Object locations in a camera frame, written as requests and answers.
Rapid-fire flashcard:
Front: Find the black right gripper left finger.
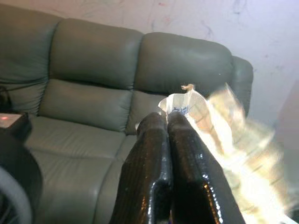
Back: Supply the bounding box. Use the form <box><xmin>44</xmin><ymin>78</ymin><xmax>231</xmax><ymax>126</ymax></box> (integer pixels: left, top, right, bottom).
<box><xmin>109</xmin><ymin>112</ymin><xmax>173</xmax><ymax>224</ymax></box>

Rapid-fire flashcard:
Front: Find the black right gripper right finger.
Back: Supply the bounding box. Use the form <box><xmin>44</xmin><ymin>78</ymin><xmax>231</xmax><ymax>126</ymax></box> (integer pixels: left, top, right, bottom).
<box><xmin>167</xmin><ymin>112</ymin><xmax>246</xmax><ymax>224</ymax></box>

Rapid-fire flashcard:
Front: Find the clear plastic trash bag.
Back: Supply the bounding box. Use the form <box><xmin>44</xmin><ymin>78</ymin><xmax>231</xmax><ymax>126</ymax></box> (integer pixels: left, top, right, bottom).
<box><xmin>157</xmin><ymin>83</ymin><xmax>299</xmax><ymax>224</ymax></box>

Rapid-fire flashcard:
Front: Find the black box with red light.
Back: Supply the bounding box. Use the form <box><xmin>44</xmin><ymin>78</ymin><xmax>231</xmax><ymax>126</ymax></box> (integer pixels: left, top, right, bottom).
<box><xmin>0</xmin><ymin>112</ymin><xmax>32</xmax><ymax>138</ymax></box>

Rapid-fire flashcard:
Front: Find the grey-green leather sofa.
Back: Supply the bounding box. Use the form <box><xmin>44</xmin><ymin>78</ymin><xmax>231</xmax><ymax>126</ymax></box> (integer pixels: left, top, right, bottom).
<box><xmin>0</xmin><ymin>3</ymin><xmax>254</xmax><ymax>224</ymax></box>

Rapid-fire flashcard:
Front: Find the black round device with grey ring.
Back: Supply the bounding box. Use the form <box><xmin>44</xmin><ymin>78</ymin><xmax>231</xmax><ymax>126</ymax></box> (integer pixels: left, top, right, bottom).
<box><xmin>0</xmin><ymin>130</ymin><xmax>44</xmax><ymax>224</ymax></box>

